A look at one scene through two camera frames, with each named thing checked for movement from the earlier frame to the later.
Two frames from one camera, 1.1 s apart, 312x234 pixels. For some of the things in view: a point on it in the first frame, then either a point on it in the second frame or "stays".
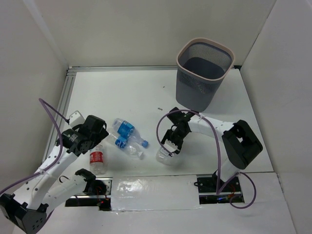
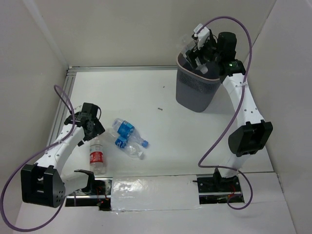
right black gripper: (167, 136) → (192, 54)
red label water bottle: (96, 160) stays
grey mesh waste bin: (202, 65) stays
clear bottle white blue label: (164, 157) → (187, 42)
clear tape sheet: (138, 193) stays
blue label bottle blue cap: (126, 130) stays
